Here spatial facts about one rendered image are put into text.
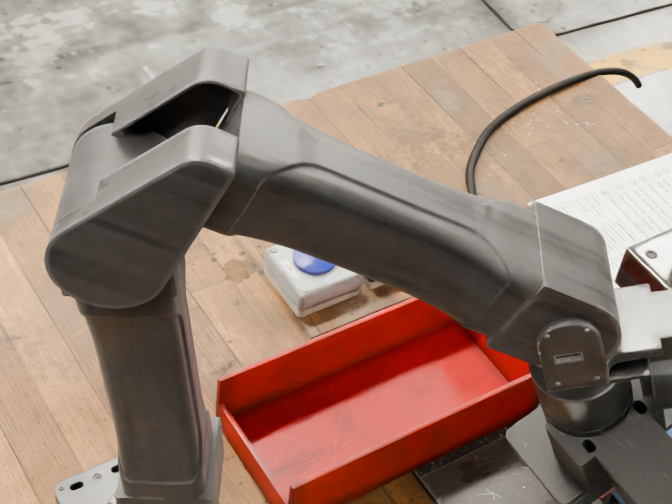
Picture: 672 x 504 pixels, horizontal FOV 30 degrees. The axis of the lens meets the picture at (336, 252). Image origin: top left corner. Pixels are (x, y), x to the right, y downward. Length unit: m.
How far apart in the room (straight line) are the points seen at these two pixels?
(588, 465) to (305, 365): 0.34
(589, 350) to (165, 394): 0.25
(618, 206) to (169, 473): 0.65
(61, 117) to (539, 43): 1.45
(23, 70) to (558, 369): 2.27
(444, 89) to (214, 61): 0.78
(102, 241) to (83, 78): 2.21
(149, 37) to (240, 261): 1.82
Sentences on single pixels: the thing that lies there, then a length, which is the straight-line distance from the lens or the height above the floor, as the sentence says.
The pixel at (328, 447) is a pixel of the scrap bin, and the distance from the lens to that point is 1.05.
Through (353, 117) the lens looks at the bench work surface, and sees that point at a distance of 1.35.
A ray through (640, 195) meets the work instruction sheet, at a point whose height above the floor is 0.90.
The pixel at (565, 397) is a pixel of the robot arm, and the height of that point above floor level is 1.18.
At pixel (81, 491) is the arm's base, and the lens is 1.01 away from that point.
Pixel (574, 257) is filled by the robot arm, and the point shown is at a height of 1.27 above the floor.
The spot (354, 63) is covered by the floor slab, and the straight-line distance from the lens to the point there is 2.92.
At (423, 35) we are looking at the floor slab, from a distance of 3.05.
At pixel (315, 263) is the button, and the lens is 1.13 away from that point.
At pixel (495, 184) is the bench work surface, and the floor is 0.90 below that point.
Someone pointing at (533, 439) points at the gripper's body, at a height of 1.08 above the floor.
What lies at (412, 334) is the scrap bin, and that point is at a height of 0.91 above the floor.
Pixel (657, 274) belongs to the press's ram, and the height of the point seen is 1.14.
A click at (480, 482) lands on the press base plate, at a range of 1.05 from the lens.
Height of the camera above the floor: 1.75
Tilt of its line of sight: 45 degrees down
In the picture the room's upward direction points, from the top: 8 degrees clockwise
